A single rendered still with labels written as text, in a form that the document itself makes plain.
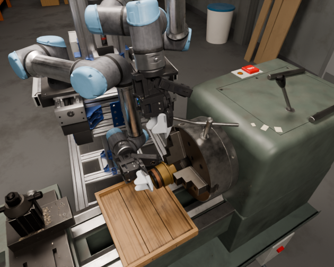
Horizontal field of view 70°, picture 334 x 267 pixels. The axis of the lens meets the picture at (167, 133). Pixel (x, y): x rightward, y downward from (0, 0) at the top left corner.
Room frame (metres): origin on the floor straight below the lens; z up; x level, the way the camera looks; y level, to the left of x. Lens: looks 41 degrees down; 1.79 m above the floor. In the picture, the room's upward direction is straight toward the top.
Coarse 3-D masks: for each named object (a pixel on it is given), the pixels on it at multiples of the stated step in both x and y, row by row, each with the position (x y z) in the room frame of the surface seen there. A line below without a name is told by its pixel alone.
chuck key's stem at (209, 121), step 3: (207, 120) 0.60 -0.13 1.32; (210, 120) 0.60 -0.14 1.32; (213, 120) 0.61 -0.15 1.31; (207, 123) 0.60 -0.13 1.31; (210, 123) 0.60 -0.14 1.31; (204, 126) 0.62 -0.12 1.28; (207, 126) 0.60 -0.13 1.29; (210, 126) 0.60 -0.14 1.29; (204, 129) 0.61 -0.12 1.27; (207, 129) 0.61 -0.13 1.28; (204, 132) 0.61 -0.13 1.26; (207, 132) 0.61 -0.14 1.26; (204, 135) 0.62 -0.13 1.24
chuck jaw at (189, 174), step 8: (184, 168) 0.59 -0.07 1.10; (192, 168) 0.59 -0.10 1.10; (176, 176) 0.55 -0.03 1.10; (184, 176) 0.55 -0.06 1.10; (192, 176) 0.55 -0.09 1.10; (200, 176) 0.55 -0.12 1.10; (176, 184) 0.54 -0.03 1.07; (184, 184) 0.53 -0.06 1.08; (192, 184) 0.52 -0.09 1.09; (200, 184) 0.51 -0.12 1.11; (216, 184) 0.51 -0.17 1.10; (200, 192) 0.50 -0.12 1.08
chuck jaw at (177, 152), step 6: (174, 132) 0.68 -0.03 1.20; (168, 138) 0.68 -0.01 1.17; (174, 138) 0.66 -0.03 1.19; (180, 138) 0.67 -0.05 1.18; (174, 144) 0.65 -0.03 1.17; (180, 144) 0.65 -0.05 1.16; (168, 150) 0.64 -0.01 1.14; (174, 150) 0.63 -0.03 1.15; (180, 150) 0.64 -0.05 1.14; (162, 156) 0.63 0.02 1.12; (168, 156) 0.61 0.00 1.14; (174, 156) 0.62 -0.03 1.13; (180, 156) 0.63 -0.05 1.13; (186, 156) 0.63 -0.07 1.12; (168, 162) 0.60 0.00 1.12
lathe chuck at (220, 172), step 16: (192, 128) 0.66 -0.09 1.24; (192, 144) 0.61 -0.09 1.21; (208, 144) 0.59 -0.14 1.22; (192, 160) 0.60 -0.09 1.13; (208, 160) 0.54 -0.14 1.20; (224, 160) 0.56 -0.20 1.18; (208, 176) 0.52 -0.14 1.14; (224, 176) 0.53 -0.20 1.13; (192, 192) 0.58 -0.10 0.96; (208, 192) 0.51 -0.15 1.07
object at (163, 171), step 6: (162, 162) 0.60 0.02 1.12; (156, 168) 0.58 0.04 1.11; (162, 168) 0.57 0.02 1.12; (168, 168) 0.57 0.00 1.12; (174, 168) 0.58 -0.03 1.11; (150, 174) 0.58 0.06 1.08; (156, 174) 0.55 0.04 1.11; (162, 174) 0.55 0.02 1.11; (168, 174) 0.56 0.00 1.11; (156, 180) 0.54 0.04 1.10; (162, 180) 0.54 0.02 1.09; (168, 180) 0.54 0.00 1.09; (156, 186) 0.53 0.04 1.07
